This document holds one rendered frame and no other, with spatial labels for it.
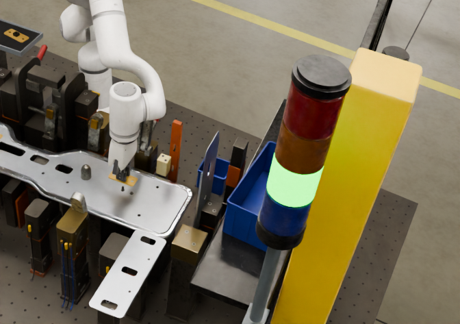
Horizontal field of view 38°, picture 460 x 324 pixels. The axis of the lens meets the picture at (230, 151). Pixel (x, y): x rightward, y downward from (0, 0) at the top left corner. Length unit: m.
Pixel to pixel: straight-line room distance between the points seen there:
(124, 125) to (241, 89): 2.38
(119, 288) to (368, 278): 0.93
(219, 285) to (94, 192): 0.51
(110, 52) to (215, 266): 0.65
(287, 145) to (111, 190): 1.30
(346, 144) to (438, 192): 2.91
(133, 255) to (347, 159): 1.04
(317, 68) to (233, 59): 3.63
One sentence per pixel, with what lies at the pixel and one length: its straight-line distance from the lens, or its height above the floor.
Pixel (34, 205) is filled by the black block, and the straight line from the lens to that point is 2.09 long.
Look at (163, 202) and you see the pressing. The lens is 2.08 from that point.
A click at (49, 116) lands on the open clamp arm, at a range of 2.25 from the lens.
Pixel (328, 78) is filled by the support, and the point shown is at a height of 2.08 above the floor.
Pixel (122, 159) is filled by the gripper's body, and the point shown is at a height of 1.18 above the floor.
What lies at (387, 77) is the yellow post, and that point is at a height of 2.00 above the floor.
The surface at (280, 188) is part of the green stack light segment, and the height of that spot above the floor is 1.90.
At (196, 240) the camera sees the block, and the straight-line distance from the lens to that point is 1.91.
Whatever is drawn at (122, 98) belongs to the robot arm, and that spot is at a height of 1.39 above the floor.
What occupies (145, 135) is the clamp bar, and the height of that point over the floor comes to 1.11.
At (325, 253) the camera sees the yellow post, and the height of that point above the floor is 1.65.
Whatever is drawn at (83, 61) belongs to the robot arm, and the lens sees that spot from 2.54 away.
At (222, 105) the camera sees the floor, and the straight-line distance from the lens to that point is 4.04.
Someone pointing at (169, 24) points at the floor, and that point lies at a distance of 4.69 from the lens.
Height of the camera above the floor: 2.53
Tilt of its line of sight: 43 degrees down
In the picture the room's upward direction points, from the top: 10 degrees clockwise
